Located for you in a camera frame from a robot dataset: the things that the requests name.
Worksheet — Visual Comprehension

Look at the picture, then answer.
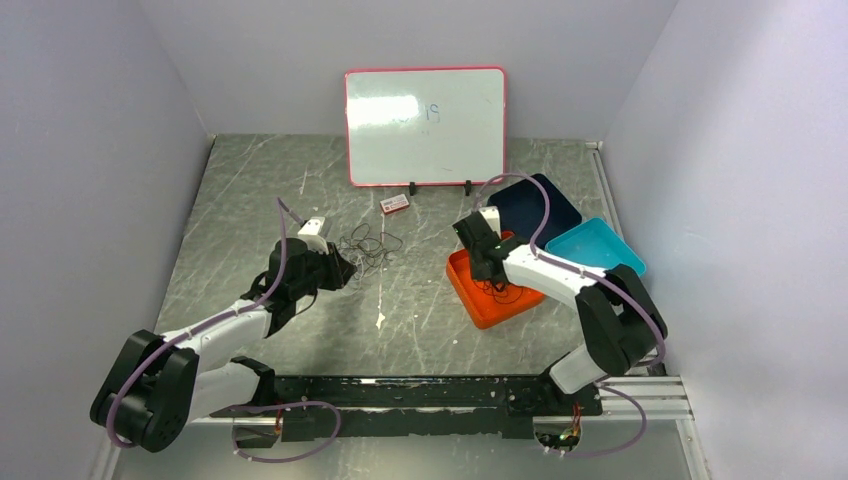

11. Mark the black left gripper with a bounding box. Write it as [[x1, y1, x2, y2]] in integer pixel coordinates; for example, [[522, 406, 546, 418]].
[[291, 240, 357, 299]]

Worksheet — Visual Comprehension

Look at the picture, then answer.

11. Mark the white thin cable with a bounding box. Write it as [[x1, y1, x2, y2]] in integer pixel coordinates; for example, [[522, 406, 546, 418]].
[[337, 222, 405, 282]]

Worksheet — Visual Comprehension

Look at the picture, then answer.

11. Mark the orange plastic tray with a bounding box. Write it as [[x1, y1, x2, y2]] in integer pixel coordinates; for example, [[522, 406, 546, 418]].
[[446, 249, 546, 330]]

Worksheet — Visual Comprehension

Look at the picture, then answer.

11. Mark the dark navy plastic tray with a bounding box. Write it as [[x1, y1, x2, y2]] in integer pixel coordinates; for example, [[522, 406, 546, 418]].
[[486, 173, 583, 248]]

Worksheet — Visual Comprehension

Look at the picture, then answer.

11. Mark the light blue plastic tray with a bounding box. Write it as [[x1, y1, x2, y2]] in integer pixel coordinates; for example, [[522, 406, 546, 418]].
[[545, 217, 647, 276]]

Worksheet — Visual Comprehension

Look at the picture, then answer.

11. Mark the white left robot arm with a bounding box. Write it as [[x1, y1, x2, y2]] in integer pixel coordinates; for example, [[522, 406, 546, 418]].
[[89, 238, 357, 452]]

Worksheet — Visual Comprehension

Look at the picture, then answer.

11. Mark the small red white box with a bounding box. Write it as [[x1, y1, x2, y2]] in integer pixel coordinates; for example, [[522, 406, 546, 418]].
[[379, 194, 410, 215]]

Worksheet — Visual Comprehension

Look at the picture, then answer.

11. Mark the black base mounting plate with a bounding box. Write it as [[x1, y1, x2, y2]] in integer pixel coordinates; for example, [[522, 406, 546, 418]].
[[211, 374, 604, 449]]

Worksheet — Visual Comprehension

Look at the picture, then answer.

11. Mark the pink framed whiteboard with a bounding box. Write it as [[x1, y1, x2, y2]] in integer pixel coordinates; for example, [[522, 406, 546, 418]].
[[344, 66, 508, 187]]

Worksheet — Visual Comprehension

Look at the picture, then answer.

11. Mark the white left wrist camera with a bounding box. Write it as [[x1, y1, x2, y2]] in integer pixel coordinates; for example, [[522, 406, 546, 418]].
[[297, 216, 329, 255]]

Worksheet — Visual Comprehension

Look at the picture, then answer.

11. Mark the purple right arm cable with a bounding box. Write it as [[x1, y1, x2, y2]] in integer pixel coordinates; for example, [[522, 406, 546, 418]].
[[468, 172, 668, 370]]

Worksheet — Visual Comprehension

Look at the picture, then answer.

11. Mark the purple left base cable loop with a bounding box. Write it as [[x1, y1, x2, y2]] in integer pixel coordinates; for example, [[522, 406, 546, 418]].
[[231, 400, 343, 465]]

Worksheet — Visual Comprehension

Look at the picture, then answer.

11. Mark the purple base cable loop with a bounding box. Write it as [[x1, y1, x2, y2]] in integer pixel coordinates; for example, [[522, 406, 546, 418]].
[[541, 384, 648, 460], [231, 400, 343, 465]]

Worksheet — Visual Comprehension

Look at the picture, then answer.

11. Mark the metal right table edge rail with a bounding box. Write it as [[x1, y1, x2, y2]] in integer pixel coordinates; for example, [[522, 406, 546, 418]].
[[584, 141, 667, 377]]

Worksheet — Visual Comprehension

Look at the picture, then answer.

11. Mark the aluminium frame rail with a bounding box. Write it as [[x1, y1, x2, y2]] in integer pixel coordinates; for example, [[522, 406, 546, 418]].
[[89, 377, 709, 479]]

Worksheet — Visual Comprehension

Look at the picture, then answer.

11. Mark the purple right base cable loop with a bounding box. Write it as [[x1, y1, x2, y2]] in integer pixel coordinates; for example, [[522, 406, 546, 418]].
[[541, 384, 648, 460]]

